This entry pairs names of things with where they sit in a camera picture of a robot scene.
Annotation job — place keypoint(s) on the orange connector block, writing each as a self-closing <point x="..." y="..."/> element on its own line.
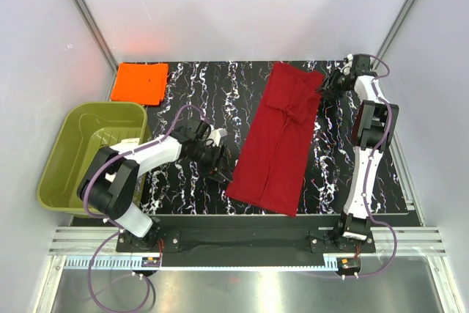
<point x="350" y="263"/>
<point x="150" y="262"/>

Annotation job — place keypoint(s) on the red t shirt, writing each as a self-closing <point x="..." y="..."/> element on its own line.
<point x="270" y="170"/>

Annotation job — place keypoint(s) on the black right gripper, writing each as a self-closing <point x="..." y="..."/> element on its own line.
<point x="331" y="94"/>

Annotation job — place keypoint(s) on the folded orange t shirt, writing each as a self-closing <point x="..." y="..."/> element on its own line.
<point x="144" y="84"/>

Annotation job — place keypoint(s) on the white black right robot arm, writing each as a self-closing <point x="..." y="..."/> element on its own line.
<point x="372" y="134"/>

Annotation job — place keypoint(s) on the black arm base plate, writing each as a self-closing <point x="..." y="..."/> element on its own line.
<point x="238" y="259"/>

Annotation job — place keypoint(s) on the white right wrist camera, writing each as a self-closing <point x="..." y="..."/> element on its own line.
<point x="347" y="67"/>

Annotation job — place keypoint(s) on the left orange connector block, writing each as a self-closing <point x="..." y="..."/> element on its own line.
<point x="150" y="262"/>

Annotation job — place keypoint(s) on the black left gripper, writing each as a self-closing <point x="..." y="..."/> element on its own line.
<point x="218" y="168"/>

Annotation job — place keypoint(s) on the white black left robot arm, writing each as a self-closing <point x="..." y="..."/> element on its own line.
<point x="110" y="181"/>

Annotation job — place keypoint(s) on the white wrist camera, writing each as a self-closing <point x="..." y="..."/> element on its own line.
<point x="347" y="67"/>
<point x="216" y="135"/>

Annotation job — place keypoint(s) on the aluminium frame rail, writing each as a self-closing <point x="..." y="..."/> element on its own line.
<point x="404" y="241"/>

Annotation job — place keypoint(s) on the right orange connector block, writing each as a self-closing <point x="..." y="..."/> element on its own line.
<point x="350" y="263"/>

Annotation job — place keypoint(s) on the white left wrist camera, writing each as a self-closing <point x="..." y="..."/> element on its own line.
<point x="216" y="135"/>

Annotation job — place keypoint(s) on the olive green plastic bin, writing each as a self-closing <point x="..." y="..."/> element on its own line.
<point x="86" y="129"/>

